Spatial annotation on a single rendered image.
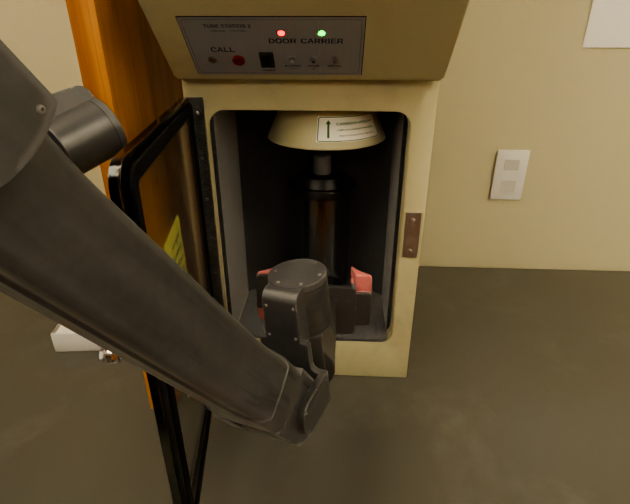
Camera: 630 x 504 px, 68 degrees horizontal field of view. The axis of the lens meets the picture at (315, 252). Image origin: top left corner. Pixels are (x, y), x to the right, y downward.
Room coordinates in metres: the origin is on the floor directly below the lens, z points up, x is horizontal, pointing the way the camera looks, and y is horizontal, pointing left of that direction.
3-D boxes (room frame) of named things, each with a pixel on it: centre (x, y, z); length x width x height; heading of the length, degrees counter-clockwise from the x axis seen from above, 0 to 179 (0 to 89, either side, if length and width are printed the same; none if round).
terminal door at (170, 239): (0.46, 0.15, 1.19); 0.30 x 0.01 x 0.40; 4
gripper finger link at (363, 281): (0.52, -0.03, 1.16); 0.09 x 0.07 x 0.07; 177
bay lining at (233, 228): (0.74, 0.00, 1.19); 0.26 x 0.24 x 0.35; 87
